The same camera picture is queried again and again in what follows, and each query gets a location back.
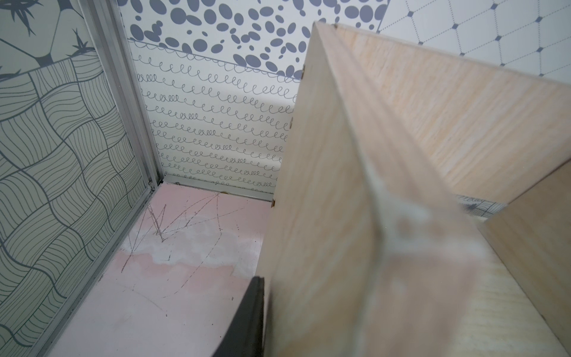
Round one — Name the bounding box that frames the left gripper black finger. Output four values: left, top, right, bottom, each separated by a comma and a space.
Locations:
213, 276, 265, 357

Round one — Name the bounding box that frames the light wooden bookshelf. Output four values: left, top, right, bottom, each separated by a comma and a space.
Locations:
257, 22, 570, 356

